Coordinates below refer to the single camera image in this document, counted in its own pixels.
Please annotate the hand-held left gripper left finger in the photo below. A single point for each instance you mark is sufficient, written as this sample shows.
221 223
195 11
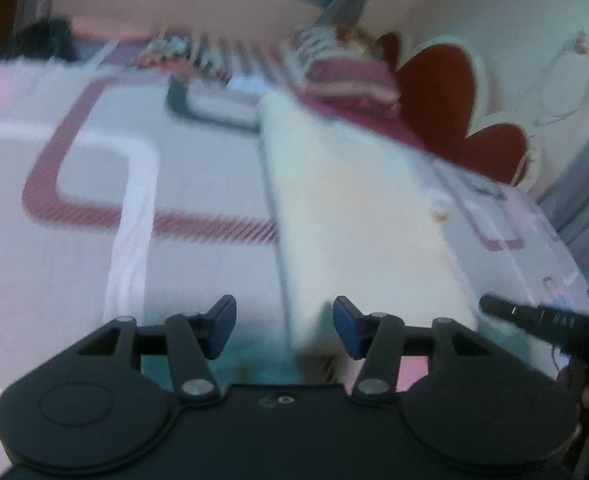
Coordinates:
224 320

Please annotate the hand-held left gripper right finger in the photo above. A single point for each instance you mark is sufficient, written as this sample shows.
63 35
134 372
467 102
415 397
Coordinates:
347 325

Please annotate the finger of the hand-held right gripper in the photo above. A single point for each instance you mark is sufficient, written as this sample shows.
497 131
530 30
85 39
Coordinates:
509 310

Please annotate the cream garment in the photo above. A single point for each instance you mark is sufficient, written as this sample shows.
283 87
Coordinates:
364 200

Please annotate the striped clothes pile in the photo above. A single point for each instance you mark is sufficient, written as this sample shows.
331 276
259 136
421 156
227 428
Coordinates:
174 55

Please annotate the pink patterned blanket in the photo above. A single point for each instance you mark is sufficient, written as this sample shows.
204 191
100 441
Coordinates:
74 240

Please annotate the pink striped bedsheet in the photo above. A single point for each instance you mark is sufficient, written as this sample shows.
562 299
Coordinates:
404 127

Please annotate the red and cream headboard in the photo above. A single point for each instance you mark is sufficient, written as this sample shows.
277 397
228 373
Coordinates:
449 95

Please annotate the white folded cloth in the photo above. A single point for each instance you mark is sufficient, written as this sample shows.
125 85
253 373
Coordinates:
247 85

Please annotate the striped pink pillow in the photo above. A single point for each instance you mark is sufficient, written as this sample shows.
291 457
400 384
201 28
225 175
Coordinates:
344 77

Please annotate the colourful floral pillow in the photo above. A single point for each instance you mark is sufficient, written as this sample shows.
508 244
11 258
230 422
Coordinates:
364 42

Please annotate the black bag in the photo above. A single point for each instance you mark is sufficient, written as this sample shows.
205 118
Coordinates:
39 37

